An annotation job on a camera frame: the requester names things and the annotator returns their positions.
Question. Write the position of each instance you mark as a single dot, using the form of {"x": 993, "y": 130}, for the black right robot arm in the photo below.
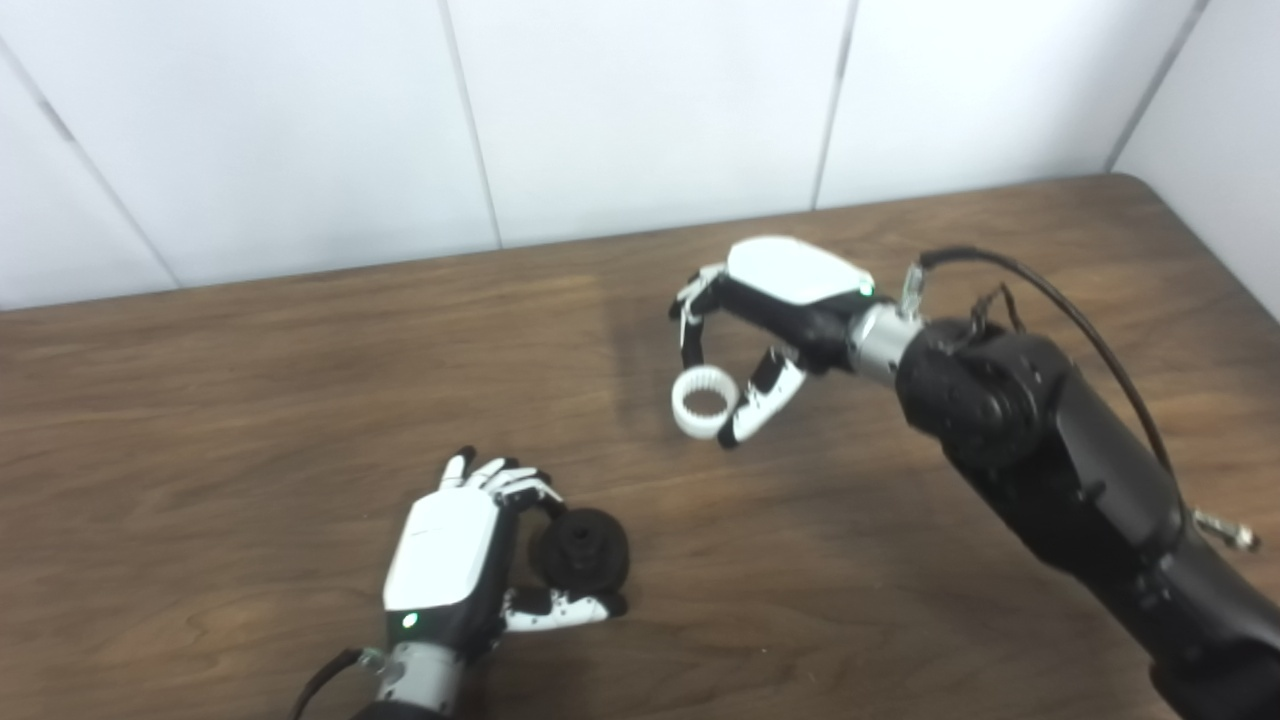
{"x": 1070, "y": 470}

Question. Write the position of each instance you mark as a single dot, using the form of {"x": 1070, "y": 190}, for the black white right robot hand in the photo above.
{"x": 795, "y": 270}

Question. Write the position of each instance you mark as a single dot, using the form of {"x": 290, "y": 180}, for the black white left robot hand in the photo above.
{"x": 445, "y": 550}

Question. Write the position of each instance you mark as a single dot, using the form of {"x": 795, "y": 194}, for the round black part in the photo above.
{"x": 585, "y": 550}

